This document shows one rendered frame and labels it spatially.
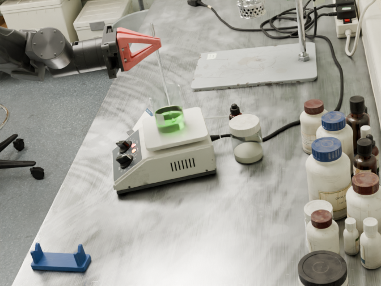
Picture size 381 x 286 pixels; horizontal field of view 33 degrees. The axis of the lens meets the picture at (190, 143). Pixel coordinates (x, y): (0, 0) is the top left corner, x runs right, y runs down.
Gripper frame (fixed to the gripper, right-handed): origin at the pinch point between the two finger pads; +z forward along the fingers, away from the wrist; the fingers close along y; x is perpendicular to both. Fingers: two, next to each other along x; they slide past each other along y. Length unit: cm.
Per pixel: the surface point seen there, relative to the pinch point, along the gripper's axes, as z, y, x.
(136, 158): -7.9, -5.2, 20.0
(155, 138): -3.7, -4.1, 17.1
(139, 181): -8.1, -7.8, 23.6
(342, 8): 45, 49, 19
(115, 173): -12.4, -5.1, 22.6
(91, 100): -51, 188, 99
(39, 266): -25.3, -25.5, 25.3
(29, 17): -77, 221, 62
